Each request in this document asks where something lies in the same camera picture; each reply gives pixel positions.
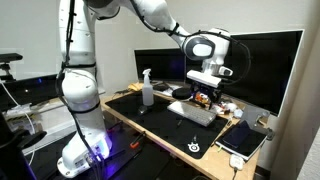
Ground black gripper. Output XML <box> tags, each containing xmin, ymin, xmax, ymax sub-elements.
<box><xmin>190</xmin><ymin>82</ymin><xmax>223</xmax><ymax>110</ymax></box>

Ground translucent white spray bottle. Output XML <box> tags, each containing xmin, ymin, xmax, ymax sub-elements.
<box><xmin>141</xmin><ymin>68</ymin><xmax>155</xmax><ymax>107</ymax></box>

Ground red snack packet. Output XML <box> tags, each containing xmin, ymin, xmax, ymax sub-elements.
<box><xmin>195</xmin><ymin>93</ymin><xmax>210</xmax><ymax>104</ymax></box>

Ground white computer keyboard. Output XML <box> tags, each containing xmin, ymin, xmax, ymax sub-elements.
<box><xmin>166</xmin><ymin>100</ymin><xmax>218</xmax><ymax>128</ymax></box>

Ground round black pad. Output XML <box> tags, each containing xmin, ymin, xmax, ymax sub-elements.
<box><xmin>171</xmin><ymin>87</ymin><xmax>194</xmax><ymax>100</ymax></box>

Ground white round object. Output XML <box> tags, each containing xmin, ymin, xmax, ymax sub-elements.
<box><xmin>223</xmin><ymin>102</ymin><xmax>238</xmax><ymax>113</ymax></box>

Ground dark smartphone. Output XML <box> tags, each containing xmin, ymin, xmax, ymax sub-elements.
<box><xmin>222</xmin><ymin>120</ymin><xmax>252</xmax><ymax>149</ymax></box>

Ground grey metal tablet stand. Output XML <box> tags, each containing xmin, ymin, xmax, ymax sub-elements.
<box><xmin>239</xmin><ymin>104</ymin><xmax>276</xmax><ymax>142</ymax></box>

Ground black desk mat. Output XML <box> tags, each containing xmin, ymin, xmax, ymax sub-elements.
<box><xmin>104</xmin><ymin>91</ymin><xmax>231</xmax><ymax>160</ymax></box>

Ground black-framed monitor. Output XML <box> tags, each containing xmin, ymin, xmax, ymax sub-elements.
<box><xmin>133</xmin><ymin>48</ymin><xmax>188</xmax><ymax>83</ymax></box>

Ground white tablet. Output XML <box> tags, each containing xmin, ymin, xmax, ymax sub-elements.
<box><xmin>214</xmin><ymin>124</ymin><xmax>269</xmax><ymax>162</ymax></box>

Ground white charger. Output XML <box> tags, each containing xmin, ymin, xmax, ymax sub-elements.
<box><xmin>229</xmin><ymin>153</ymin><xmax>246</xmax><ymax>172</ymax></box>

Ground orange cloth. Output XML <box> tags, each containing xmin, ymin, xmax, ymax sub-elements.
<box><xmin>128</xmin><ymin>82</ymin><xmax>144</xmax><ymax>93</ymax></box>

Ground large white-framed monitor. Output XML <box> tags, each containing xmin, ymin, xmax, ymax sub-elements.
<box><xmin>184</xmin><ymin>29</ymin><xmax>305</xmax><ymax>117</ymax></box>

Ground black orange clamp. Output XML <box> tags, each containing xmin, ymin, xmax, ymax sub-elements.
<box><xmin>129</xmin><ymin>131</ymin><xmax>148</xmax><ymax>150</ymax></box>

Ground black perforated breadboard table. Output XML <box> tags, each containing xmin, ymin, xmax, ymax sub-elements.
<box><xmin>26</xmin><ymin>109</ymin><xmax>181</xmax><ymax>180</ymax></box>

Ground black flat screen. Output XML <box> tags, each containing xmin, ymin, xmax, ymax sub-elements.
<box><xmin>0</xmin><ymin>73</ymin><xmax>64</xmax><ymax>111</ymax></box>

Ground black equipment block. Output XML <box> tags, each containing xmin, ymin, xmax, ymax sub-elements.
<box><xmin>0</xmin><ymin>113</ymin><xmax>48</xmax><ymax>180</ymax></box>

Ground white cable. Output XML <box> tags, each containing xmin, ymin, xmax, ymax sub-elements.
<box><xmin>0</xmin><ymin>79</ymin><xmax>38</xmax><ymax>168</ymax></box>

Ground black camera on tripod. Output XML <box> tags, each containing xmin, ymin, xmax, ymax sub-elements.
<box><xmin>0</xmin><ymin>52</ymin><xmax>24</xmax><ymax>81</ymax></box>

